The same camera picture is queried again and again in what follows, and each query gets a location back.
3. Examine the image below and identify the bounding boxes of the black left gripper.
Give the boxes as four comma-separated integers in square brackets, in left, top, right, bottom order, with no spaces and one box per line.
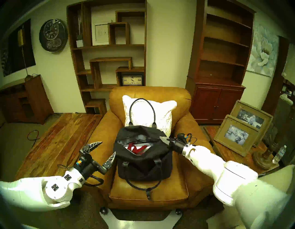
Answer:
[75,142,116,183]

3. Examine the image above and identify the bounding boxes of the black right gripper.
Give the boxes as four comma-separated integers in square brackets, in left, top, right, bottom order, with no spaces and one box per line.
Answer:
[160,133,193,154]

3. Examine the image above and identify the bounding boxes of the black zipper handbag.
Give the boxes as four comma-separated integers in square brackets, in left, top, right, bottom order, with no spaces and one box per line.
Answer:
[113,98,173,200]

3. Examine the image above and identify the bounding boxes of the red and white bag contents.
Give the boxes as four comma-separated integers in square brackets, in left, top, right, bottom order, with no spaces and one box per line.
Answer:
[123,142,152,155]

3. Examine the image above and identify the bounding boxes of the white patterned cushion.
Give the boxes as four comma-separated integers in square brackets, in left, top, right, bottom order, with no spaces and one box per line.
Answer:
[122,95,177,136]

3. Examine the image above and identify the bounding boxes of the rustic wooden coffee table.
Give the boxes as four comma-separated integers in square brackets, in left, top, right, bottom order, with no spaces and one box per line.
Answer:
[13,113,103,183]

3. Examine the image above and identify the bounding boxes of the tan leather armchair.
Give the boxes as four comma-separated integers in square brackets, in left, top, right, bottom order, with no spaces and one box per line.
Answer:
[80,86,227,210]

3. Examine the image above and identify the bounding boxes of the reddish wooden hutch bookcase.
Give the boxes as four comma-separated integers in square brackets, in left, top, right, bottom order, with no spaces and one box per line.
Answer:
[185,0,257,124]

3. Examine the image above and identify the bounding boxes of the rectangular table clock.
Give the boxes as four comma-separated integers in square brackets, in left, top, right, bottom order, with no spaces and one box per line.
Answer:
[121,74,143,86]

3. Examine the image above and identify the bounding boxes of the rustic wooden side table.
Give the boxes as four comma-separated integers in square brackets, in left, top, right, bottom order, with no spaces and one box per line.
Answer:
[204,125,280,178]

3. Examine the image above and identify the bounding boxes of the dark wooden media cabinet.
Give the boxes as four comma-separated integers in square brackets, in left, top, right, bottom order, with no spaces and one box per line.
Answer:
[0,74,54,125]

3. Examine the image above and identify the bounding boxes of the turned wooden table lamp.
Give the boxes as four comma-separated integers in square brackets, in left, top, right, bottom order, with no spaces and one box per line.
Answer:
[253,44,295,170]

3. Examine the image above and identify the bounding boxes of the slim brass lamp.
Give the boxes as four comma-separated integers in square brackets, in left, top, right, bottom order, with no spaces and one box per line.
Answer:
[18,25,34,81]

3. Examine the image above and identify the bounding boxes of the open wooden shelf unit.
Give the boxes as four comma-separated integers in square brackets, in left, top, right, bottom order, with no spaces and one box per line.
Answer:
[66,0,147,115]

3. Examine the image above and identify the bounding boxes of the small potted plant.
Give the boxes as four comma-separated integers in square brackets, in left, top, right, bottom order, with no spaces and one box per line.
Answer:
[74,16,85,48]

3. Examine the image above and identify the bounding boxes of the clear plastic water bottle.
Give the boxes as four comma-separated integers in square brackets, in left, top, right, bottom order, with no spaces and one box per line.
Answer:
[272,145,287,165]

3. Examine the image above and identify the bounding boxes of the beige fabric sofa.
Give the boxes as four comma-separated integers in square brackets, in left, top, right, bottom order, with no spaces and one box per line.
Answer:
[206,164,295,229]

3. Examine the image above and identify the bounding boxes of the grey upholstered armchair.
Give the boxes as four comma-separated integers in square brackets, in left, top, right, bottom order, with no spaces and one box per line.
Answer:
[265,93,295,157]

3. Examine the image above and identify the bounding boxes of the white framed certificate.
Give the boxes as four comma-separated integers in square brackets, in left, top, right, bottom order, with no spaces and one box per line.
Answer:
[91,21,113,46]

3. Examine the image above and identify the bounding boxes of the white flower painting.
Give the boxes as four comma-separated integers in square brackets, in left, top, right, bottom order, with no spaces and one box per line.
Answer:
[246,22,280,77]

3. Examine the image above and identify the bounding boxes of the dark bookcase with small clocks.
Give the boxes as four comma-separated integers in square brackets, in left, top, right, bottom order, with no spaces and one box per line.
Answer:
[280,78,295,97]

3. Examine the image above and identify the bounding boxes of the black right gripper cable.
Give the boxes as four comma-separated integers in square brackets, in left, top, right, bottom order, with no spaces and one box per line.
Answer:
[186,133,198,145]

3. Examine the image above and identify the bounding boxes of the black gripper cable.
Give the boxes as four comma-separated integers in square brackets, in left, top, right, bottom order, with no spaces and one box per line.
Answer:
[57,164,104,187]
[186,133,198,145]

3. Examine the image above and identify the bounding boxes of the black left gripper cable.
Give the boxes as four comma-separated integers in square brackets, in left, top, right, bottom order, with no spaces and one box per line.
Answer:
[57,164,104,187]

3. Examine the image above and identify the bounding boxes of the small wooden photo frame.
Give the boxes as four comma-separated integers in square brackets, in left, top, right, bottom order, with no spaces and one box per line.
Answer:
[214,114,260,157]

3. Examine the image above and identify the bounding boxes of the red floor cable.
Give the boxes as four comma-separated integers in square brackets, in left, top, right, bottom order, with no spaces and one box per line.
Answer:
[27,130,41,147]

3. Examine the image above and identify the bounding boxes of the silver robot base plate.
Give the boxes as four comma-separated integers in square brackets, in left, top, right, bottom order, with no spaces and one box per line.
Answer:
[100,208,182,229]

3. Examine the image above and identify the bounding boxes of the large wooden photo frame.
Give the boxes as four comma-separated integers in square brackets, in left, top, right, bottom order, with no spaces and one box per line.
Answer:
[230,100,273,147]

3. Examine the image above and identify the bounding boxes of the round black wall clock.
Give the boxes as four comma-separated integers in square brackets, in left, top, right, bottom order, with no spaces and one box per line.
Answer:
[39,19,68,53]

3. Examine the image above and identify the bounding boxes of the dark zebra wall art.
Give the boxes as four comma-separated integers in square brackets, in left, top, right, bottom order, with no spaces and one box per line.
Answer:
[0,18,36,77]

